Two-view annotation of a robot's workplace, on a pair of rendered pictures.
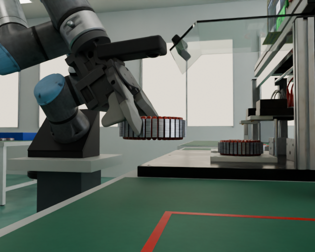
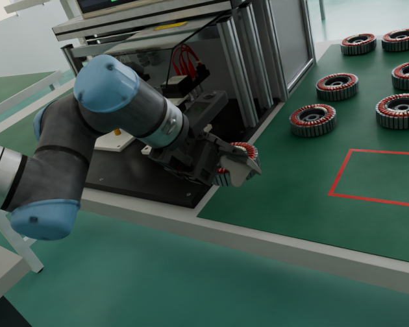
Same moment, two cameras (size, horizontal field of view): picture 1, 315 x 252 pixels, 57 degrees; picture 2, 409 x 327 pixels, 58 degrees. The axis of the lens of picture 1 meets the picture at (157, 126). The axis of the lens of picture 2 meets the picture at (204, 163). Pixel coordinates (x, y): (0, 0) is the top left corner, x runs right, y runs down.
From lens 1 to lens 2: 0.72 m
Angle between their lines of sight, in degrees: 64
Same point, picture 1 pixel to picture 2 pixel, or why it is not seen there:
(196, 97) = not seen: outside the picture
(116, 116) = (243, 172)
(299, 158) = (252, 120)
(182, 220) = (346, 190)
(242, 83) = not seen: outside the picture
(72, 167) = (4, 286)
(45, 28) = (79, 139)
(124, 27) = not seen: outside the picture
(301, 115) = (246, 93)
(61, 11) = (157, 114)
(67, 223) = (348, 231)
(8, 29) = (41, 174)
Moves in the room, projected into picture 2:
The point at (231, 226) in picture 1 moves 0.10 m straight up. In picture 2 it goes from (358, 176) to (354, 133)
